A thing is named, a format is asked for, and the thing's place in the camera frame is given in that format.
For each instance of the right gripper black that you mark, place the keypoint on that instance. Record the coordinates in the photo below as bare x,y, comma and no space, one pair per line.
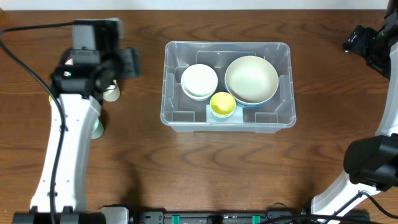
369,37

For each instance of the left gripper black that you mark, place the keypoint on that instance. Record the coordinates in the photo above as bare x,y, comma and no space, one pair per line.
133,60

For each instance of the cream white cup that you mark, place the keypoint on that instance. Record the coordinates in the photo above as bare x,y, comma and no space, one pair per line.
112,93

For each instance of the green cup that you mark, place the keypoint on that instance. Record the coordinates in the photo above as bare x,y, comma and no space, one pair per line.
98,129

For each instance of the white small bowl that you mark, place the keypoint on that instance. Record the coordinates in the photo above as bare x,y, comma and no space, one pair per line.
199,80

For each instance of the beige large bowl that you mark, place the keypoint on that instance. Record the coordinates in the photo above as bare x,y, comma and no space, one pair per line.
251,79

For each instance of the blue cup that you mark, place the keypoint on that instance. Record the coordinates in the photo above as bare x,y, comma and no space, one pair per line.
222,115

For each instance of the pink cup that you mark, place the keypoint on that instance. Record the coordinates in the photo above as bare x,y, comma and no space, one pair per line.
69,62

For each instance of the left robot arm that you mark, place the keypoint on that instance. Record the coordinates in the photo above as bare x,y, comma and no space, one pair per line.
61,193

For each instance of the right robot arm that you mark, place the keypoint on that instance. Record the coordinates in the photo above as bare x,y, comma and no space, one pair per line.
370,165

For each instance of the clear plastic storage container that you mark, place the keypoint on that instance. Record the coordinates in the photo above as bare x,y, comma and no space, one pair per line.
182,113

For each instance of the dark blue bowl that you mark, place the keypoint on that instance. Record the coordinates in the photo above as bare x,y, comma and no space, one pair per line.
244,104

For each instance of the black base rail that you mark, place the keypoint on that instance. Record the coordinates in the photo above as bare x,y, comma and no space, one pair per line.
274,215

